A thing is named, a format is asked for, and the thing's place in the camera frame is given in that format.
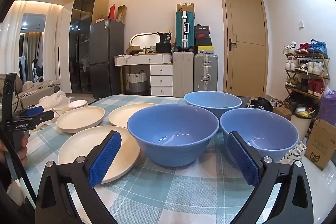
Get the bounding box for open brown cardboard box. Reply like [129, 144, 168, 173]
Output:
[115, 5, 127, 24]

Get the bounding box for white green sneaker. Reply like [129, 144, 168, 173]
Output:
[291, 140, 307, 155]
[280, 147, 302, 163]

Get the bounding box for woven laundry basket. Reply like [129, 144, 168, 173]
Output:
[127, 70, 149, 93]

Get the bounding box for teal suitcase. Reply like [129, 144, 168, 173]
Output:
[175, 11, 195, 51]

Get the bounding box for beige suitcase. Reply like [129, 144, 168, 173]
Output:
[172, 51, 195, 98]

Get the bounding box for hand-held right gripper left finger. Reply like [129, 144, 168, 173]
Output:
[35, 130, 122, 224]

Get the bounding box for white trash bin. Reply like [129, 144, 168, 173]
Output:
[290, 107, 313, 142]

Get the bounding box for blue bowl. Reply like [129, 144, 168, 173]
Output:
[220, 108, 299, 164]
[127, 104, 220, 167]
[183, 91, 242, 121]

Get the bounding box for purple bag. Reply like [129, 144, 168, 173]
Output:
[318, 90, 336, 126]

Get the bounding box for black cable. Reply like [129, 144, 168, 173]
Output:
[0, 122, 37, 214]

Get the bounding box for flat cardboard box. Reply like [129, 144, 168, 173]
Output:
[176, 3, 195, 13]

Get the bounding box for person's left hand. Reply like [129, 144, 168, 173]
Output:
[0, 134, 29, 165]

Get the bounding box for white plastic bag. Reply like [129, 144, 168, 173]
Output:
[39, 90, 75, 109]

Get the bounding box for yellow black shoebox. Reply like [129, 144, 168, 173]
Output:
[197, 46, 216, 54]

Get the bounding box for rows of assorted shoes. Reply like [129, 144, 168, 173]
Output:
[283, 39, 328, 106]

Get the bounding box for small brown cardboard box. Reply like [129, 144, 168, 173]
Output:
[273, 106, 292, 121]

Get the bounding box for dark glass cabinet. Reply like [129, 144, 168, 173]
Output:
[69, 0, 110, 94]

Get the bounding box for silver suitcase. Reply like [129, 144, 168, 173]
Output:
[193, 53, 219, 92]

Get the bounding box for white dressing table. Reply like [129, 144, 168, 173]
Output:
[114, 53, 174, 97]

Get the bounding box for cat print cardboard box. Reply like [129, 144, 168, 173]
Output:
[304, 119, 336, 171]

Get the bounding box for pile of loose shoes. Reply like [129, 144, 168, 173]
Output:
[241, 97, 285, 112]

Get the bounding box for oval gold-framed mirror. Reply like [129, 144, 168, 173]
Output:
[130, 32, 161, 52]

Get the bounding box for dark grey refrigerator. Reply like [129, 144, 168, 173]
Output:
[89, 19, 125, 99]

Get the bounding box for checked teal white tablecloth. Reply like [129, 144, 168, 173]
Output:
[16, 94, 297, 224]

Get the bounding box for beige sofa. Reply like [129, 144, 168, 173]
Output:
[14, 79, 61, 109]

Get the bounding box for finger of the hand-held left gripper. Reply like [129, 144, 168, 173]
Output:
[19, 106, 44, 116]
[33, 111, 55, 127]

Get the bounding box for wooden shoe rack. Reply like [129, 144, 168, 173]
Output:
[283, 52, 331, 109]

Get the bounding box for white curtain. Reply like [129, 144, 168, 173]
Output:
[43, 2, 65, 86]

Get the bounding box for tan wooden door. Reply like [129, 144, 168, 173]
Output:
[220, 0, 269, 97]

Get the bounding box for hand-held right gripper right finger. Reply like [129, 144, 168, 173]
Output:
[226, 132, 314, 224]

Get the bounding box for black paper bag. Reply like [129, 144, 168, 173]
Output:
[157, 32, 172, 44]

